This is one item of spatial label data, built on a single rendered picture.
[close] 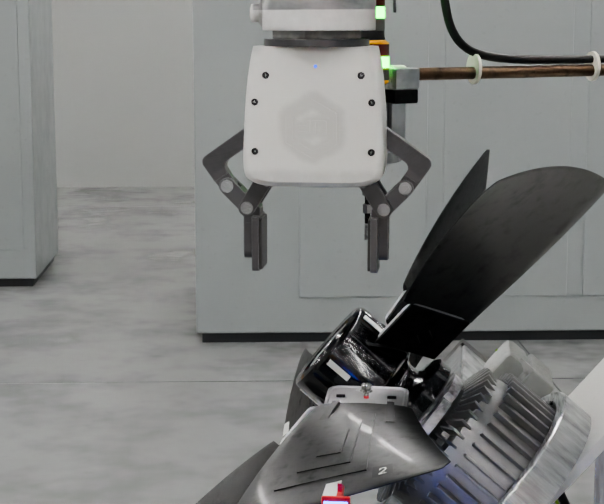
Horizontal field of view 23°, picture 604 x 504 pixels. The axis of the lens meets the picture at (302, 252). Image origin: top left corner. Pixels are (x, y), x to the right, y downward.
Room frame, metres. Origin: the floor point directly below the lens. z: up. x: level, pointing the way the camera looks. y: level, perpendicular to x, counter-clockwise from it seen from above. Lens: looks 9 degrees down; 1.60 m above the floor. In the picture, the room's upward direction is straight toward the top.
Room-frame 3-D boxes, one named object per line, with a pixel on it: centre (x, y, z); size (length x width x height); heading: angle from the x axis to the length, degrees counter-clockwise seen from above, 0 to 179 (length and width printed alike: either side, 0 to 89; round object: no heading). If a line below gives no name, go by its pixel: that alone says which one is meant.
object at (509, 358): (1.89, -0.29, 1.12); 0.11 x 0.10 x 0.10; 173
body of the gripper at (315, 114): (1.05, -0.01, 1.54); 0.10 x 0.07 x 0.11; 83
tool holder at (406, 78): (1.55, -0.08, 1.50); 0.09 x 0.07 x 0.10; 118
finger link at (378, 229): (1.04, -0.06, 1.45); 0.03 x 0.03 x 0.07; 83
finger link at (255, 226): (1.05, 0.04, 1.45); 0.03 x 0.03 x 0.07; 83
